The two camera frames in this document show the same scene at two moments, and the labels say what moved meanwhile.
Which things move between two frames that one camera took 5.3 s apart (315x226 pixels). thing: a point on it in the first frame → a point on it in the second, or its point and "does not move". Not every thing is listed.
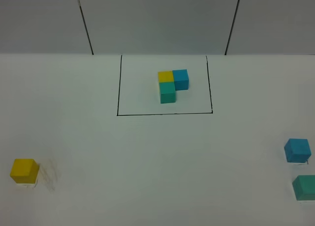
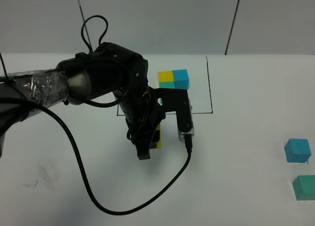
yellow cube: [24, 171] → [159, 143]
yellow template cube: [165, 76] does not move
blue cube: [297, 150] does not move
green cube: [304, 187] does not move
